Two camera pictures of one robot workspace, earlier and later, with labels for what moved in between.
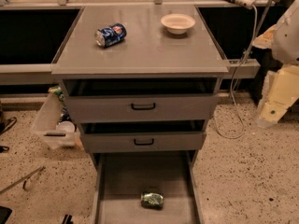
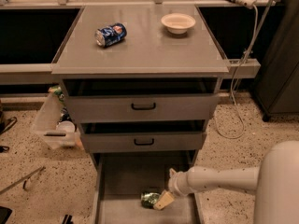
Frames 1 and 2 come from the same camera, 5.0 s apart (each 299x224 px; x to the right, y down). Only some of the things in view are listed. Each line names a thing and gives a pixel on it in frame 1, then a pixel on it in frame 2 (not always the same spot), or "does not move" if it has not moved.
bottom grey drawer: (151, 188) does not move
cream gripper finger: (271, 113) → (172, 172)
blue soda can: (107, 35) does not move
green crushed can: (151, 201) does not move
